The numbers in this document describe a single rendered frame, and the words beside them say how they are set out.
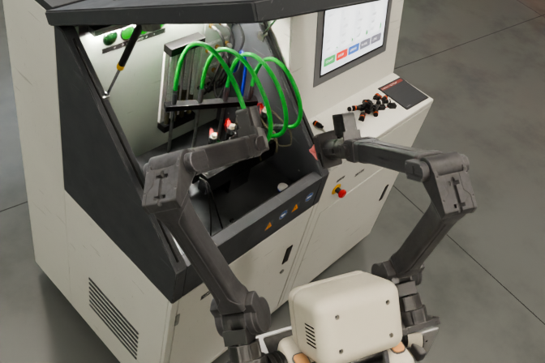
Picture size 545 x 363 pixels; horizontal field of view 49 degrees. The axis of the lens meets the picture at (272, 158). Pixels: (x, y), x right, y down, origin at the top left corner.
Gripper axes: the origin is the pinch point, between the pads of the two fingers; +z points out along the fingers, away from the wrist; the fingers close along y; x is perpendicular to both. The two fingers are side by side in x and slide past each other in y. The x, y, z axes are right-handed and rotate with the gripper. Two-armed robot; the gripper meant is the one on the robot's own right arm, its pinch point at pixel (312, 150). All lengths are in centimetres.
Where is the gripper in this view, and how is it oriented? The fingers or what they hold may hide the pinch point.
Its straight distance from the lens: 181.0
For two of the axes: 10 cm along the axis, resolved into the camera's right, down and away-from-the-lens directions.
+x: -8.4, 2.5, -4.9
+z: -5.0, 0.1, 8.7
